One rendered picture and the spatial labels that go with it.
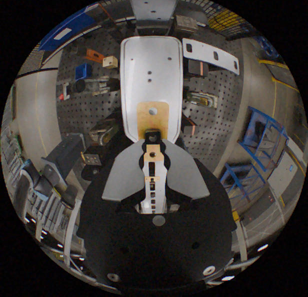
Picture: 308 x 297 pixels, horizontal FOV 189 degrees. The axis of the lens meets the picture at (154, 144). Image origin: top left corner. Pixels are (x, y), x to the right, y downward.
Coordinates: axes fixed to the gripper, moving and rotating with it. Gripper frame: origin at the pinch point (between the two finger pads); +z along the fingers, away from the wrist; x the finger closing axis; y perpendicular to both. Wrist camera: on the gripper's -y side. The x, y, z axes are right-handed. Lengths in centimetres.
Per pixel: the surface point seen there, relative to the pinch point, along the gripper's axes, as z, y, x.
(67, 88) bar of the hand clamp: 6.5, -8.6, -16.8
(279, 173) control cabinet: 50, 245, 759
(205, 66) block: 29.5, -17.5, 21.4
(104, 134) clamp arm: 19.2, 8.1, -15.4
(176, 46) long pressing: 27.6, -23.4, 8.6
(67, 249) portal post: -110, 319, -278
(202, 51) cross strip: 27.6, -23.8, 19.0
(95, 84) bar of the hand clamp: 16.7, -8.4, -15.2
